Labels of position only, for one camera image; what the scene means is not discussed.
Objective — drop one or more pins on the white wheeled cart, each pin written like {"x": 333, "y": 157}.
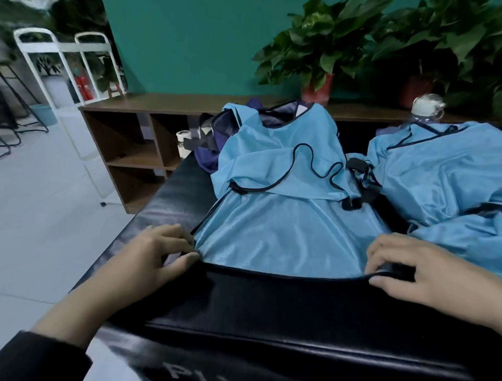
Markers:
{"x": 47, "y": 43}

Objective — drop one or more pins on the green plant in red pot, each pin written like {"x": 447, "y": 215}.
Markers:
{"x": 439, "y": 43}
{"x": 321, "y": 43}

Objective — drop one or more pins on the navy blue bag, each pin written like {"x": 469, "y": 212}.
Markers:
{"x": 216, "y": 133}

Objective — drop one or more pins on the person's left forearm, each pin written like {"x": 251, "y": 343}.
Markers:
{"x": 55, "y": 345}

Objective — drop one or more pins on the black leather bench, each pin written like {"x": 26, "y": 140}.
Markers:
{"x": 298, "y": 322}

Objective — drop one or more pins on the person's right forearm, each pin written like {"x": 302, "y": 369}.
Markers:
{"x": 490, "y": 302}

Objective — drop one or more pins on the wooden shelf cabinet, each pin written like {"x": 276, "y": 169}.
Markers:
{"x": 125, "y": 141}

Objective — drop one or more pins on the white metal rack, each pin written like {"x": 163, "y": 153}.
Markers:
{"x": 70, "y": 16}

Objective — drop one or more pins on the clear bottle silver cap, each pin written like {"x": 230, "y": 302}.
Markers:
{"x": 427, "y": 106}

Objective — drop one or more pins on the person's left hand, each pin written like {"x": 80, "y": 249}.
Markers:
{"x": 153, "y": 263}

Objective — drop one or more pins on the wooden top black stool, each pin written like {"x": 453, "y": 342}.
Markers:
{"x": 12, "y": 102}

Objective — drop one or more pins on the person's right hand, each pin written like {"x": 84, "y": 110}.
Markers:
{"x": 431, "y": 275}

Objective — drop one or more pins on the teal bucket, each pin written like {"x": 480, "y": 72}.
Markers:
{"x": 43, "y": 114}

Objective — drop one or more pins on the small white-lidded jar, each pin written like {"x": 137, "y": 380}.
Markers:
{"x": 183, "y": 143}

